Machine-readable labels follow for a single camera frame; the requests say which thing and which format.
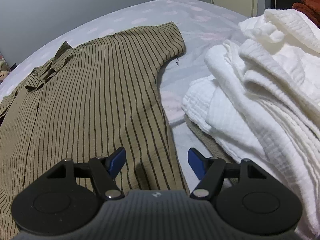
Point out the rust brown plush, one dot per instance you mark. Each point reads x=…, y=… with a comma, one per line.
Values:
x=310, y=8

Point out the polka dot bed sheet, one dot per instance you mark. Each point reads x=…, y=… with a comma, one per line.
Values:
x=202, y=26

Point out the white textured blanket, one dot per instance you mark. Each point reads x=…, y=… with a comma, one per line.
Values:
x=261, y=101

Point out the olive striped button shirt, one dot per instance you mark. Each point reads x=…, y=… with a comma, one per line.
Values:
x=88, y=101

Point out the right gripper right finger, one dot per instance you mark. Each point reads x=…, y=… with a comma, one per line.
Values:
x=211, y=172

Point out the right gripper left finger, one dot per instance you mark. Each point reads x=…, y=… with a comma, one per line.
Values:
x=102, y=172

